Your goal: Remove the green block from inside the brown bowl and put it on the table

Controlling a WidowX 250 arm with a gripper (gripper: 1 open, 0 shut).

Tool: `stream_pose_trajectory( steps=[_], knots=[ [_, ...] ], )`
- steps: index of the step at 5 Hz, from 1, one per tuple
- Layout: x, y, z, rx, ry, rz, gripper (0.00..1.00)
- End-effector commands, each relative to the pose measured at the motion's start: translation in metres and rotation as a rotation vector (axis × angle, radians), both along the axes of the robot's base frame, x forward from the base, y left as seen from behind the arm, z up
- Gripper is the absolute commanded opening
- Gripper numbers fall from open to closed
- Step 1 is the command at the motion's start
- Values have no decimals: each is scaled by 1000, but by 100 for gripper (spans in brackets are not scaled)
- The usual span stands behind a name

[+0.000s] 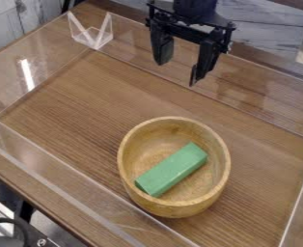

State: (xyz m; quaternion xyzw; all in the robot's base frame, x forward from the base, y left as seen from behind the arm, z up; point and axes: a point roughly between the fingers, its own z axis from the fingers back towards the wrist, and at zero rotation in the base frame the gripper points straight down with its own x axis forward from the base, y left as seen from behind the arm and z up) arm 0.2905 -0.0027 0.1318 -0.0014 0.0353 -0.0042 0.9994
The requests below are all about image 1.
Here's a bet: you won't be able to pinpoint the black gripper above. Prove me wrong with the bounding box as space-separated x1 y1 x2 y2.
145 0 235 86

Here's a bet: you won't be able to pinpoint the brown wooden bowl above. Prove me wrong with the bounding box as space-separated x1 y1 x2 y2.
117 116 231 218

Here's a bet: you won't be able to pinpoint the green rectangular block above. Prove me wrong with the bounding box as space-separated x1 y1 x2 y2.
133 142 207 198

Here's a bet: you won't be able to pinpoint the black table leg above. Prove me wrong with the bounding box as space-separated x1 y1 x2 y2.
14 200 34 228

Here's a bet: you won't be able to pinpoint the clear acrylic corner bracket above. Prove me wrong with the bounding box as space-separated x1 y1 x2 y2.
66 13 113 50

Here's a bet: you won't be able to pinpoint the black cable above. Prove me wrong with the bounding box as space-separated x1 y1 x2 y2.
0 217 31 247

